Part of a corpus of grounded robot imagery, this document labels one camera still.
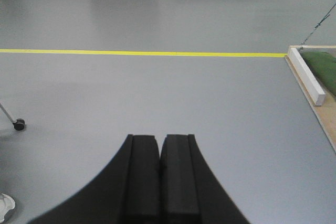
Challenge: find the green sandbag left of pair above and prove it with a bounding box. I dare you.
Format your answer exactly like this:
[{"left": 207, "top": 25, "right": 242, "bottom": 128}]
[{"left": 301, "top": 51, "right": 335, "bottom": 97}]

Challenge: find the rolling chair base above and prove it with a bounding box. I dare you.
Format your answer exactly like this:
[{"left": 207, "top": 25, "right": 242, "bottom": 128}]
[{"left": 0, "top": 103, "right": 26, "bottom": 131}]

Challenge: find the white sandbag frame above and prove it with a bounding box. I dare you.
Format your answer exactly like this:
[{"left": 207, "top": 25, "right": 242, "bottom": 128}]
[{"left": 286, "top": 45, "right": 335, "bottom": 106}]

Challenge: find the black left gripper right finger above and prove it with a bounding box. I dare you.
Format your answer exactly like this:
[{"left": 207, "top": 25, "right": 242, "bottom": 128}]
[{"left": 160, "top": 134, "right": 249, "bottom": 223}]

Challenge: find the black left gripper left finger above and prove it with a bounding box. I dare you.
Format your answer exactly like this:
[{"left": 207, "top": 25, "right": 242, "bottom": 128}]
[{"left": 30, "top": 135, "right": 160, "bottom": 223}]

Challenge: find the dark tension cable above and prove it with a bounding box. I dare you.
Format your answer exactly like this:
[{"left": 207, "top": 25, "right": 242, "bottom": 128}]
[{"left": 299, "top": 1, "right": 336, "bottom": 49}]

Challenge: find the plywood door platform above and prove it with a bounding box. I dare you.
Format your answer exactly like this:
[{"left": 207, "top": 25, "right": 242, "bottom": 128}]
[{"left": 285, "top": 45, "right": 335, "bottom": 149}]

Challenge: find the white object bottom left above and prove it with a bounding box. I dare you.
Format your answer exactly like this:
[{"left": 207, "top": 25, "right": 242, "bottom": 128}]
[{"left": 1, "top": 193, "right": 16, "bottom": 223}]

